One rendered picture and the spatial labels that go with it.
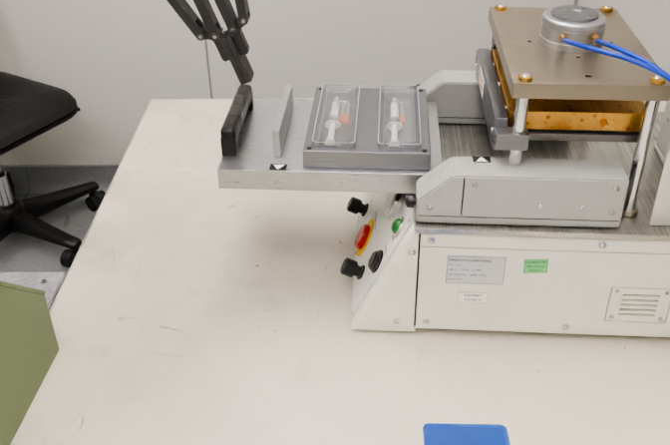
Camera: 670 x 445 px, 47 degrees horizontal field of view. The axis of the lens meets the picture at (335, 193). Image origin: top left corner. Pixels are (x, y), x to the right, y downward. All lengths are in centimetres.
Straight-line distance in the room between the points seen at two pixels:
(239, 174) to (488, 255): 34
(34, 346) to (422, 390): 49
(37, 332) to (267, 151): 37
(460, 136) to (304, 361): 41
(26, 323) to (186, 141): 66
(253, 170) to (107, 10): 170
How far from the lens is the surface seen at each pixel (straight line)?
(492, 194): 95
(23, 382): 103
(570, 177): 96
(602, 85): 94
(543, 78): 94
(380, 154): 99
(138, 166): 150
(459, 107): 120
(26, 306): 102
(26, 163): 299
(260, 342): 107
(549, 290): 104
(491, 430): 97
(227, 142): 103
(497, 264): 101
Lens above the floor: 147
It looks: 32 degrees down
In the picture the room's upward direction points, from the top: 1 degrees counter-clockwise
